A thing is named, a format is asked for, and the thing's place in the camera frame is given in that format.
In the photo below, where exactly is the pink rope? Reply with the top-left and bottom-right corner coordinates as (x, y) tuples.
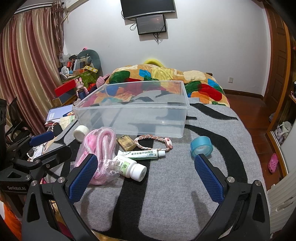
(70, 128), (121, 185)

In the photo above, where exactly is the pink rabbit toy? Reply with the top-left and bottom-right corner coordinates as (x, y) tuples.
(75, 77), (89, 99)

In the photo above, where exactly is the colourful patterned blanket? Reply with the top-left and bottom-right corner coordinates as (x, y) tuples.
(87, 64), (230, 107)

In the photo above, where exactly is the pink clog shoe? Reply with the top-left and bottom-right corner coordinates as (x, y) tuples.
(268, 153), (279, 174)

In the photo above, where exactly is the red box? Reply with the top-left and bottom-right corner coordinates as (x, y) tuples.
(54, 80), (80, 97)

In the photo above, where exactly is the dark blue box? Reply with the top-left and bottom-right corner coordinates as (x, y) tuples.
(52, 93), (77, 107)

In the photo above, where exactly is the grey black patterned blanket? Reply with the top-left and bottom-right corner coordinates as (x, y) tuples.
(46, 102), (269, 241)

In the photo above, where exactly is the white air conditioner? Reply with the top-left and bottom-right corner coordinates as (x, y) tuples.
(65, 0), (84, 11)

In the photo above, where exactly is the wooden door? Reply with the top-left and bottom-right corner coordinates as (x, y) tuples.
(264, 0), (292, 102)

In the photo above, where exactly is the grey neck pillow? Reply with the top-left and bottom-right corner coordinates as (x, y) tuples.
(77, 49), (101, 70)

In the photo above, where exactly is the blue notebook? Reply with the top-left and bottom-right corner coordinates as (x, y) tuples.
(46, 104), (74, 124)

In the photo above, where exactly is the green box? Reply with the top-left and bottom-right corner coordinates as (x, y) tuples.
(79, 70), (99, 88)

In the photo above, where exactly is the white tape roll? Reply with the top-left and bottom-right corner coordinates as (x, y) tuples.
(73, 125), (89, 142)

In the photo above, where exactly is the white green ointment tube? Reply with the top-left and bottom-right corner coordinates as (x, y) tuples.
(117, 149), (166, 160)

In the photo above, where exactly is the wooden cabinet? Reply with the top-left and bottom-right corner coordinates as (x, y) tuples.
(266, 81), (296, 179)

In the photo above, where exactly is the pink plush toy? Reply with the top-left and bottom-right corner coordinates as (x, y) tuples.
(96, 74), (111, 88)

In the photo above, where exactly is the brown block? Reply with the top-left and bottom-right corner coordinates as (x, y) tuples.
(116, 136), (136, 151)

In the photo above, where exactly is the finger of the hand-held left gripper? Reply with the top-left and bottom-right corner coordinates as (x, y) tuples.
(14, 145), (73, 178)
(7, 130), (56, 159)

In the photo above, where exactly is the pink braided hair band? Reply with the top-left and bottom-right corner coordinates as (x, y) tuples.
(134, 136), (173, 151)

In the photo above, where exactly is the yellow pillow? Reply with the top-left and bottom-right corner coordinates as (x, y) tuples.
(143, 59), (163, 67)

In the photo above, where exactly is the black wall television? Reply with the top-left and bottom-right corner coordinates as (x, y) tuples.
(120, 0), (176, 19)

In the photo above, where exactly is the white ribbed panel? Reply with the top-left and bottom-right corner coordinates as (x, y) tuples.
(267, 167), (296, 235)

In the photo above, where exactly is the striped pink curtain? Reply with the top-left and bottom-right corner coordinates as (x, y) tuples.
(0, 2), (65, 132)

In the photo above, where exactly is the blue tape roll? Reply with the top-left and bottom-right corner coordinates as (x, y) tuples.
(190, 136), (213, 158)

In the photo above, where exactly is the orange cloth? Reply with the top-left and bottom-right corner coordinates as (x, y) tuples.
(0, 204), (23, 241)

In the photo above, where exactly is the small black monitor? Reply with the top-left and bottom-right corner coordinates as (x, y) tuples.
(136, 14), (167, 35)

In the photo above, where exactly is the black office chair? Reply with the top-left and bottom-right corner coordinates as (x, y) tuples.
(5, 97), (31, 139)

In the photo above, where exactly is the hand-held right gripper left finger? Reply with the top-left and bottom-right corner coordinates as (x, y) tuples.
(21, 153), (100, 241)

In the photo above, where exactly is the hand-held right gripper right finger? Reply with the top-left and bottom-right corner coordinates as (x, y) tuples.
(192, 153), (271, 241)

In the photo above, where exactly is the white pill bottle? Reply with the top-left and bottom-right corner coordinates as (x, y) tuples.
(112, 155), (147, 182)

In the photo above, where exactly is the white handbag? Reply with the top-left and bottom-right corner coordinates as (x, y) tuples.
(275, 121), (292, 144)

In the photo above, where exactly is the clear plastic storage box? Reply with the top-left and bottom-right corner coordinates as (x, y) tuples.
(73, 80), (190, 139)

